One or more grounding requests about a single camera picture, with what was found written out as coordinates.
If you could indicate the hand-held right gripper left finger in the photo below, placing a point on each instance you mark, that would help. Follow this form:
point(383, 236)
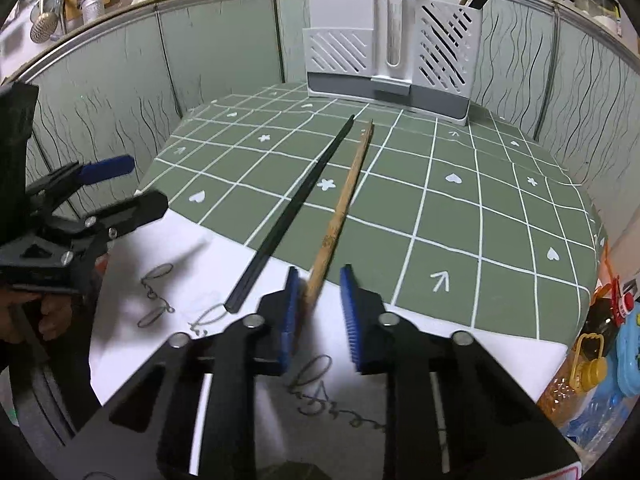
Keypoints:
point(290, 305)

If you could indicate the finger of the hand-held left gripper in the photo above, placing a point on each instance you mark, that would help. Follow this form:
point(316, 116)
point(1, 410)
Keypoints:
point(107, 167)
point(142, 207)

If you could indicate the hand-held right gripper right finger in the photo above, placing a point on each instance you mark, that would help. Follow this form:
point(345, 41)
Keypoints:
point(350, 310)

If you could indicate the white slatted utensil holder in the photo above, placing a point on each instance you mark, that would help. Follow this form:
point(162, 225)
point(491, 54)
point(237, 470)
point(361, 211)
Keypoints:
point(340, 45)

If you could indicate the person's left hand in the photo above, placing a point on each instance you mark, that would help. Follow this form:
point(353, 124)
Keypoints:
point(47, 322)

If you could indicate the white sheet with drawings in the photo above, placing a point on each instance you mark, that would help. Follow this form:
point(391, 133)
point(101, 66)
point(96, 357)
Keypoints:
point(210, 270)

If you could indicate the green checked tablecloth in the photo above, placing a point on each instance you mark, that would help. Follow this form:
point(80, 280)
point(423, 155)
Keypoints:
point(450, 220)

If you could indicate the metal strainer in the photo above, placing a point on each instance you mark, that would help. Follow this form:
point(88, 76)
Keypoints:
point(44, 26)

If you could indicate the metal grater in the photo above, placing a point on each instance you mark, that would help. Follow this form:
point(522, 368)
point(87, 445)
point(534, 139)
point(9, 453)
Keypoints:
point(91, 5)

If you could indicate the cooking oil bottle yellow cap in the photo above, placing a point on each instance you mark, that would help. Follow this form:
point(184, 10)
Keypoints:
point(585, 360)

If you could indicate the clear plastic water bottle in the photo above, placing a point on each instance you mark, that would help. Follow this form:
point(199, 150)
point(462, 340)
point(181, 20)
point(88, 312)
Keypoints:
point(600, 420)

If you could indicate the blue plastic toy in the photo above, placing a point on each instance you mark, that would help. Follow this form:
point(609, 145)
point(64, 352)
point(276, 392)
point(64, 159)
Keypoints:
point(630, 350)

